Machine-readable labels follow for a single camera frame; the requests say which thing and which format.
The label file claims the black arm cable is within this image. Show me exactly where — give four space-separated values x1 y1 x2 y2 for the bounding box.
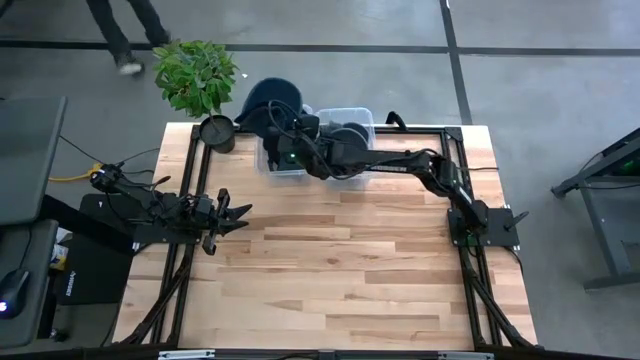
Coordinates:
107 147 174 194
267 98 354 181

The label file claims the person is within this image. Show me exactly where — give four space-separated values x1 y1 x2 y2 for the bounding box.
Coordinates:
84 0 174 77

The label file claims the dark blue denim cap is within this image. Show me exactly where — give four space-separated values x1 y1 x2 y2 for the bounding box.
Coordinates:
233 76 306 127

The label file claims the black table clamp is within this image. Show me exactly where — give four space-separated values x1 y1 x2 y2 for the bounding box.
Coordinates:
384 110 409 132

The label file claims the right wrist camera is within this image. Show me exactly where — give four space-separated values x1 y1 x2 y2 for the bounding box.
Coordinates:
297 113 322 142

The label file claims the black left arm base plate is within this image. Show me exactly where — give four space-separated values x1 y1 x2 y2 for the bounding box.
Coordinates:
78 192 207 246

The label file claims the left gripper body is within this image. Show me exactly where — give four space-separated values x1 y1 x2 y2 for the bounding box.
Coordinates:
202 188 231 256

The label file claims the yellow cable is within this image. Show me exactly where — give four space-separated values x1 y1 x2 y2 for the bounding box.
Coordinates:
48 163 105 184

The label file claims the black computer mouse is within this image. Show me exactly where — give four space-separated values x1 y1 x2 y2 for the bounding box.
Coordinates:
0 268 31 321

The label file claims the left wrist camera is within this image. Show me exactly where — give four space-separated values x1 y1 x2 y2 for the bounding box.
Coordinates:
191 195 216 222

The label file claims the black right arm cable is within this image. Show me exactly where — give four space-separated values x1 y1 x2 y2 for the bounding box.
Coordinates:
267 98 354 181

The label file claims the potted green plant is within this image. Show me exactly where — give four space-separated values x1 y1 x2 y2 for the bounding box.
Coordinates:
151 38 240 155

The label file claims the navy blue cap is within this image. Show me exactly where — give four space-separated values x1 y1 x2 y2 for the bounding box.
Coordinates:
327 127 369 151

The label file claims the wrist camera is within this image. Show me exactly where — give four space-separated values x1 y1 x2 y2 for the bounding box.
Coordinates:
191 195 216 222
297 113 322 142

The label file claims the black metal table frame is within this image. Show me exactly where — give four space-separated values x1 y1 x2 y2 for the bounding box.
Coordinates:
118 122 537 351

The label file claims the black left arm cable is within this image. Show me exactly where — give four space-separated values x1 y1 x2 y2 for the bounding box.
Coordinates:
107 147 174 194

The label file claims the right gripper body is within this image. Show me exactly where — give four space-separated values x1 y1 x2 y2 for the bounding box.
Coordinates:
264 113 307 151

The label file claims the grey desk top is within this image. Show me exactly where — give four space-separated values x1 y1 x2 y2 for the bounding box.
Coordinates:
0 94 69 227
0 218 60 351

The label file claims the white yellow package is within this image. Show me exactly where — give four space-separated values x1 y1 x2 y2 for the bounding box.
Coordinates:
48 227 71 272

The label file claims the black box with white print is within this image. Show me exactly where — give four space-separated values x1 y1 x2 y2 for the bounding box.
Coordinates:
55 234 136 307

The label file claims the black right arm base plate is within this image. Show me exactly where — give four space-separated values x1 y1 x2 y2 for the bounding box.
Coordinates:
447 207 530 250

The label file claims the silver metal bracket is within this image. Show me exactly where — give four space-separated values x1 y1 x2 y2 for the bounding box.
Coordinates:
437 351 496 360
157 349 216 360

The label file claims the clear plastic bin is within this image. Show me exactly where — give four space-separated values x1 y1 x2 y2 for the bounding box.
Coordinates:
253 102 321 179
315 106 377 190

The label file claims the grey metal stand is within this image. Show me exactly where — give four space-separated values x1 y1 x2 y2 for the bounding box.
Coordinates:
549 127 640 292

